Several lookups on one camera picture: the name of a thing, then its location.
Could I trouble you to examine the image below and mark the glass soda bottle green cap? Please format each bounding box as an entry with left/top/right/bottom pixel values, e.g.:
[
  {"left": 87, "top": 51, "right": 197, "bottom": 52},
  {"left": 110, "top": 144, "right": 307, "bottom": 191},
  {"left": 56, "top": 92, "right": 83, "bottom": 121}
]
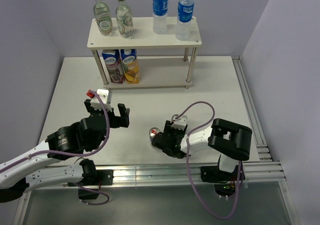
[{"left": 93, "top": 0, "right": 113, "bottom": 36}]

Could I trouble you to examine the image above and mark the water bottle blue label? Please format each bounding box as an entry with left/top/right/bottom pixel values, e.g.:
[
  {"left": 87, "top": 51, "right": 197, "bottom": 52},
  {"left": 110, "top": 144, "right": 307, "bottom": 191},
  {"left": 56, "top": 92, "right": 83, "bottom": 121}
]
[
  {"left": 175, "top": 0, "right": 195, "bottom": 41},
  {"left": 152, "top": 0, "right": 169, "bottom": 34}
]

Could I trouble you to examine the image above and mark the silver blue energy drink can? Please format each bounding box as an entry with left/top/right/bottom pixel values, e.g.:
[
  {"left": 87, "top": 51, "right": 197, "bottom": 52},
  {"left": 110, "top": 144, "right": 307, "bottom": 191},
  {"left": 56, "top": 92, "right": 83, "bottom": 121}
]
[{"left": 171, "top": 114, "right": 179, "bottom": 121}]

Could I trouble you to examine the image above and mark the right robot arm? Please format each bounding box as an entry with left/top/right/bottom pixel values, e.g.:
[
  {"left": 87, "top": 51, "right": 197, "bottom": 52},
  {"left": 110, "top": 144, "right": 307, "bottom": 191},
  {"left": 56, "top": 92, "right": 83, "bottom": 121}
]
[{"left": 149, "top": 114, "right": 252, "bottom": 180}]

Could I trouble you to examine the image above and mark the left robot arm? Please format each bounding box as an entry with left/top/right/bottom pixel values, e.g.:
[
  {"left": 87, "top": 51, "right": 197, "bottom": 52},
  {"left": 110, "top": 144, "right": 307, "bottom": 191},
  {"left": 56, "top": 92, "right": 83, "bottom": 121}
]
[{"left": 0, "top": 99, "right": 130, "bottom": 203}]

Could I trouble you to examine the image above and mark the white two-tier shelf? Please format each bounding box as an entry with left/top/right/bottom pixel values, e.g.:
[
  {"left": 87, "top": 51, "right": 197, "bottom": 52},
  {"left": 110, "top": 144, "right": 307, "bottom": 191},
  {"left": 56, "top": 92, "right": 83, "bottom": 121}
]
[{"left": 87, "top": 16, "right": 202, "bottom": 90}]

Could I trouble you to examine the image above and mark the purple grape juice carton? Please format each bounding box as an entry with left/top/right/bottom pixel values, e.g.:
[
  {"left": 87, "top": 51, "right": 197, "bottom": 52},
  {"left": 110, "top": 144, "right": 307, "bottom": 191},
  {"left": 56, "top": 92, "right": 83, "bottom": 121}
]
[{"left": 101, "top": 49, "right": 125, "bottom": 84}]

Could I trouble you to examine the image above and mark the yellow pineapple juice carton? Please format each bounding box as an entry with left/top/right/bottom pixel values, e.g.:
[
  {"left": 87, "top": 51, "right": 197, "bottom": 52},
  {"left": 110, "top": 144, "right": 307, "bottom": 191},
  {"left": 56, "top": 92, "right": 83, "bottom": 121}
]
[{"left": 120, "top": 49, "right": 140, "bottom": 84}]

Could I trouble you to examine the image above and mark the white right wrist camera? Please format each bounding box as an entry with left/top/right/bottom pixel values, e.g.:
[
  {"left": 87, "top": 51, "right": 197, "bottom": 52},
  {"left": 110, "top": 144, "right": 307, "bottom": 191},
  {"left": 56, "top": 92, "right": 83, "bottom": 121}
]
[{"left": 171, "top": 115, "right": 188, "bottom": 130}]

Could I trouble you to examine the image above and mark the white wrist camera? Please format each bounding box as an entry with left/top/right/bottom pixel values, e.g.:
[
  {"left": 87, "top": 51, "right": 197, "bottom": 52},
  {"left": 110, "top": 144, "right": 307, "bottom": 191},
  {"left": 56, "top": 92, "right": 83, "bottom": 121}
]
[
  {"left": 86, "top": 89, "right": 112, "bottom": 112},
  {"left": 171, "top": 115, "right": 188, "bottom": 130}
]

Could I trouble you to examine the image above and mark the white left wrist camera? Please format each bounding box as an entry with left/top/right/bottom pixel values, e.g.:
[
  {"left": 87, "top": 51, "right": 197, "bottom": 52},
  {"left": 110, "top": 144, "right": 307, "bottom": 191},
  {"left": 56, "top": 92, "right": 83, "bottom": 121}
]
[{"left": 86, "top": 89, "right": 112, "bottom": 112}]

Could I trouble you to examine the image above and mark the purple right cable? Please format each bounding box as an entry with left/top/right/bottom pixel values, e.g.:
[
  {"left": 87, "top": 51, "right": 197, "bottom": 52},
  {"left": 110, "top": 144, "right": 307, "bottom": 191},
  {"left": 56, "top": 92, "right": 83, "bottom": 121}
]
[{"left": 176, "top": 101, "right": 245, "bottom": 220}]

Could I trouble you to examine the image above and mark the purple cable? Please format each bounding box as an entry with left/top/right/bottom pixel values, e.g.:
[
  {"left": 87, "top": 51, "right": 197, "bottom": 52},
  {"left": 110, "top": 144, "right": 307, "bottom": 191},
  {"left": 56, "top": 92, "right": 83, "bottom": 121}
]
[
  {"left": 0, "top": 92, "right": 111, "bottom": 206},
  {"left": 176, "top": 101, "right": 245, "bottom": 220}
]

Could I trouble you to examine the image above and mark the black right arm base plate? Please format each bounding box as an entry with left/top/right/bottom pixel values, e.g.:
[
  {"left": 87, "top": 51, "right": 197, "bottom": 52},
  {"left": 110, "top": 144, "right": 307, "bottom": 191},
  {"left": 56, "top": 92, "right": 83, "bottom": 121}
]
[{"left": 200, "top": 165, "right": 239, "bottom": 183}]

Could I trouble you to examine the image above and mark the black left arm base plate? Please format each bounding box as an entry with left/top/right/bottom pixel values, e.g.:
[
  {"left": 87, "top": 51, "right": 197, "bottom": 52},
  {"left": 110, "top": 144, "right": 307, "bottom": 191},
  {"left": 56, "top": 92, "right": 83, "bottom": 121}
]
[{"left": 78, "top": 169, "right": 114, "bottom": 186}]

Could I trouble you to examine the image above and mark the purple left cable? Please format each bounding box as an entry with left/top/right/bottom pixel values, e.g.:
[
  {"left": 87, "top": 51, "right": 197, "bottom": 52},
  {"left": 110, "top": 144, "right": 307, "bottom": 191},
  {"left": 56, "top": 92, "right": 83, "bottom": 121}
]
[{"left": 0, "top": 92, "right": 111, "bottom": 206}]

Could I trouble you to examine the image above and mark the aluminium mounting rail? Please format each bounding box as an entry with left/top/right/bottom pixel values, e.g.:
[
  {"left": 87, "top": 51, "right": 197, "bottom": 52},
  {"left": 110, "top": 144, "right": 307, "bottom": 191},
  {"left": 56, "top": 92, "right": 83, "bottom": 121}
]
[{"left": 23, "top": 161, "right": 287, "bottom": 190}]

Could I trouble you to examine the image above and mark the aluminium side rail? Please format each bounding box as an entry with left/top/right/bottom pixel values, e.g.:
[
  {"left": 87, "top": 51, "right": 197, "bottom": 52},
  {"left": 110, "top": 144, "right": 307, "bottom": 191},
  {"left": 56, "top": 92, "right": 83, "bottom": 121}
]
[{"left": 231, "top": 56, "right": 273, "bottom": 162}]

